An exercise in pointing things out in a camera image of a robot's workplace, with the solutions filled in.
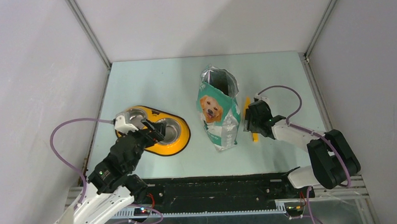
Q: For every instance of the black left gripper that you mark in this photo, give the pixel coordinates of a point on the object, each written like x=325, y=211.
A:
x=156, y=134

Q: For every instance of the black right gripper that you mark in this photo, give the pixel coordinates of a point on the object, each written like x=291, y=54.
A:
x=248, y=125

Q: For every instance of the yellow plastic scoop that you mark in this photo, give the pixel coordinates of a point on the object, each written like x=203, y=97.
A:
x=254, y=136

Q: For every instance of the green white pet food bag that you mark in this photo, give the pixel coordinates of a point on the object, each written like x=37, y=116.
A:
x=217, y=107

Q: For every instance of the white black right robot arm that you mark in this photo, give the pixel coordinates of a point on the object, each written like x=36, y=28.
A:
x=333, y=162

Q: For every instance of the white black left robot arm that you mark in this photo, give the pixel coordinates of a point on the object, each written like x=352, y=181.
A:
x=112, y=185

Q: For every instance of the yellow double pet bowl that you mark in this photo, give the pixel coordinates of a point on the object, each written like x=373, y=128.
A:
x=177, y=132

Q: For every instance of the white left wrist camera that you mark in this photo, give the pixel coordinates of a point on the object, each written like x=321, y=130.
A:
x=127, y=122

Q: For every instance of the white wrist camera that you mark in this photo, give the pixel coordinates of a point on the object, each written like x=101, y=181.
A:
x=127, y=122
x=259, y=97

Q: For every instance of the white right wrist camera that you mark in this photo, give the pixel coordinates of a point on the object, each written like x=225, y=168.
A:
x=259, y=97

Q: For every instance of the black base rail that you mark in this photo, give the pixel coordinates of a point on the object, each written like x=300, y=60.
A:
x=255, y=192

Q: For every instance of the aluminium frame rail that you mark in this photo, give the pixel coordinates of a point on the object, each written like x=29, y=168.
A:
x=358, y=192

